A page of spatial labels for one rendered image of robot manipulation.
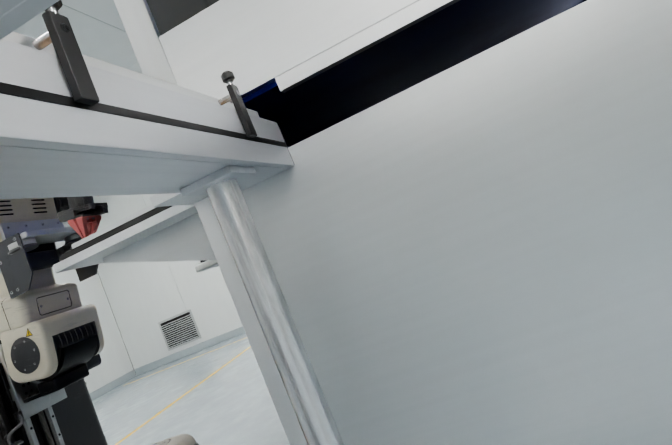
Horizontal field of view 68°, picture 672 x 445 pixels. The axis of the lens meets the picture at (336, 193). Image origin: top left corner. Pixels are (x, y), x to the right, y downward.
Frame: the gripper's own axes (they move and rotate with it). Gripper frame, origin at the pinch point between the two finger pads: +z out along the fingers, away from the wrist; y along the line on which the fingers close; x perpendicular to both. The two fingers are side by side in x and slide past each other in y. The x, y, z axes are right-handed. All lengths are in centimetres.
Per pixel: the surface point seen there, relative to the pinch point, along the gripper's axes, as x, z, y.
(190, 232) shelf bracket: -3.1, 3.6, 30.0
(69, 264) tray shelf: -11.3, 4.3, 3.4
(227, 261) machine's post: -13.2, 11.5, 43.0
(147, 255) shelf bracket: -3.0, 6.4, 17.6
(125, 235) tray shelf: -11.5, 1.2, 19.6
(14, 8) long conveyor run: -85, -6, 74
